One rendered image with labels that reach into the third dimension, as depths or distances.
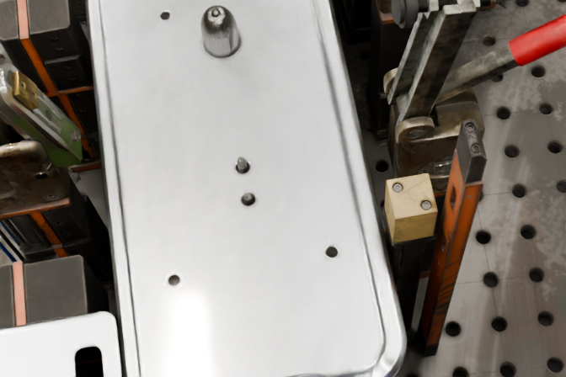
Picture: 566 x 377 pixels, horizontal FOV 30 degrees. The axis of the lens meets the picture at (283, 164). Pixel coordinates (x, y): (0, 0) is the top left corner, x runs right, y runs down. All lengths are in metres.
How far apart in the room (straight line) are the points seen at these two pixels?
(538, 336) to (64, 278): 0.52
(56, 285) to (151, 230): 0.09
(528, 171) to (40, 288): 0.59
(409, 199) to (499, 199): 0.41
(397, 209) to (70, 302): 0.28
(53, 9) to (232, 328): 0.36
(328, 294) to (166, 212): 0.15
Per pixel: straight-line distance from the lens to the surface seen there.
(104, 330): 0.86
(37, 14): 1.02
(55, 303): 0.90
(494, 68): 0.81
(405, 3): 0.71
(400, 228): 0.82
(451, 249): 0.83
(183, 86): 0.94
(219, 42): 0.93
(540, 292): 1.18
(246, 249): 0.87
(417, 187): 0.81
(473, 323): 1.16
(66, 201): 0.99
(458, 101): 0.86
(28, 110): 0.86
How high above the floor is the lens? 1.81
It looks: 65 degrees down
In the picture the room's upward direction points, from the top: 8 degrees counter-clockwise
